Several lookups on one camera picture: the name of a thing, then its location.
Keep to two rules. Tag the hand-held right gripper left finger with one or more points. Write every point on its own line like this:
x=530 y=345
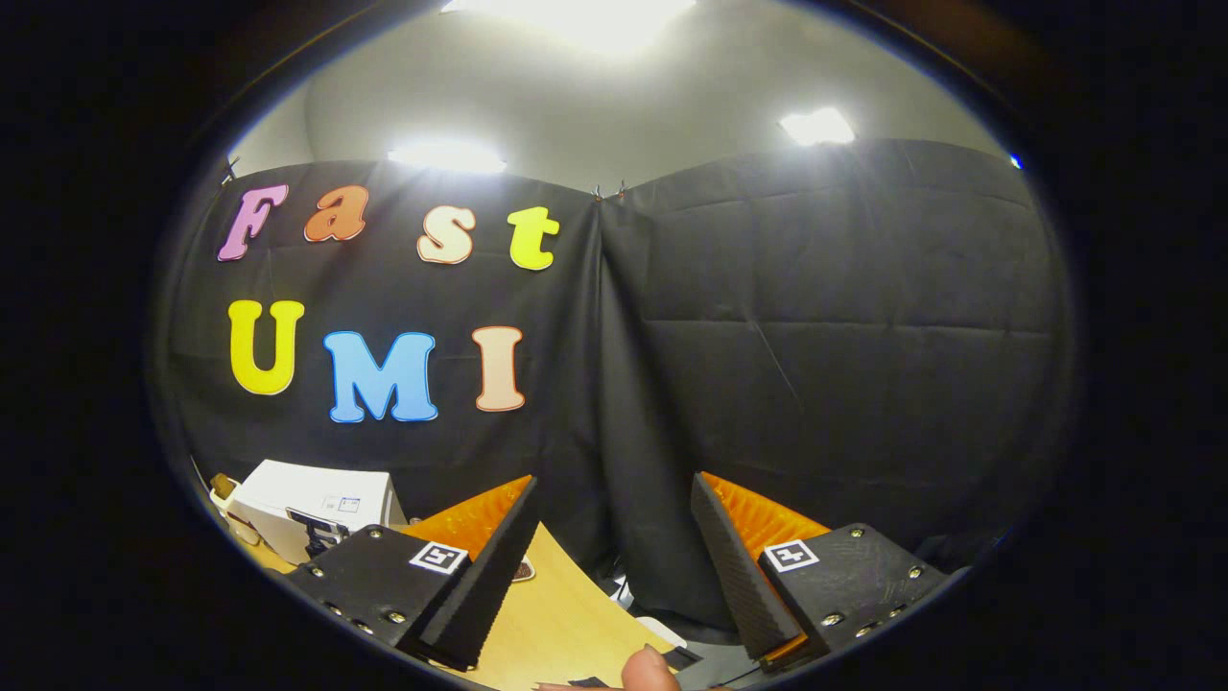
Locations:
x=484 y=585

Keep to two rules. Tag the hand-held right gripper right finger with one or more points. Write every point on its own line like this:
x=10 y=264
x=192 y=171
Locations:
x=743 y=585

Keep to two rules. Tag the white microwave oven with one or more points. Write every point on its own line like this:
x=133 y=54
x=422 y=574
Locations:
x=307 y=494

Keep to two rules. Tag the black backdrop cloth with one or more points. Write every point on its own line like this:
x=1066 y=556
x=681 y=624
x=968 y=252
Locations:
x=815 y=336

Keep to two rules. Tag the white toaster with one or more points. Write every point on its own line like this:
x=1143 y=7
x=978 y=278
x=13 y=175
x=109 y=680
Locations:
x=228 y=513

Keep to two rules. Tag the long ceiling light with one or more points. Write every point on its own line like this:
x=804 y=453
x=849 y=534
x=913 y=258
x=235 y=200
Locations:
x=448 y=156

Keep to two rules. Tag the small ceiling light panel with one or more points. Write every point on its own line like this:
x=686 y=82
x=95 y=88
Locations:
x=816 y=126

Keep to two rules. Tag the large ceiling light panel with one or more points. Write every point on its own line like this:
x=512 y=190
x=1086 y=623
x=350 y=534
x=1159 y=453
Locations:
x=576 y=19

